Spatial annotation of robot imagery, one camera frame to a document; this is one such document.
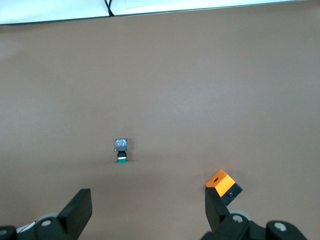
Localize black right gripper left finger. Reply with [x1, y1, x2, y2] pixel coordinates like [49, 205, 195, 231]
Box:
[33, 188, 93, 240]

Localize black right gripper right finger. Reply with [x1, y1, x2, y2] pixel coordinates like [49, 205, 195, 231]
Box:
[202, 187, 266, 240]

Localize green push button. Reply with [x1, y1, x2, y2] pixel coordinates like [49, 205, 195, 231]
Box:
[114, 138, 130, 165]

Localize orange and black box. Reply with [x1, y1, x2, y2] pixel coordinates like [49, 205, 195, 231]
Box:
[205, 169, 243, 207]

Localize white panel beside table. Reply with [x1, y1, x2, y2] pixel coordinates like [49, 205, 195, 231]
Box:
[0, 0, 320, 26]

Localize black cable at table edge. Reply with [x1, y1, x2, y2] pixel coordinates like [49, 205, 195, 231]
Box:
[104, 0, 116, 18]

